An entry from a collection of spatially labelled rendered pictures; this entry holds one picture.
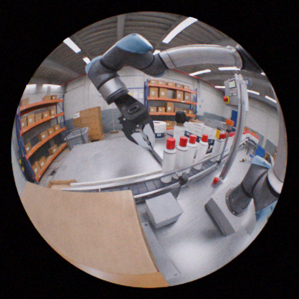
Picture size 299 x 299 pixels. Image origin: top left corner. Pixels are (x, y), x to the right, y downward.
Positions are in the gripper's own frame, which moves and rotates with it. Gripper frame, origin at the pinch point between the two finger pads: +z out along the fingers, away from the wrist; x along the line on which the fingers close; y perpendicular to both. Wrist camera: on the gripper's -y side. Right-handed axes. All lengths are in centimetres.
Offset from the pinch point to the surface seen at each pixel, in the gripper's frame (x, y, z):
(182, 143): -10.7, -0.4, 6.6
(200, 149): -20.7, 0.5, 18.4
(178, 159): -6.6, -0.8, 12.0
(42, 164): 304, 156, -82
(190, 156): -12.8, -0.5, 16.1
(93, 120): 105, 314, -35
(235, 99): -53, -8, 0
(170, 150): -5.0, -1.2, 5.1
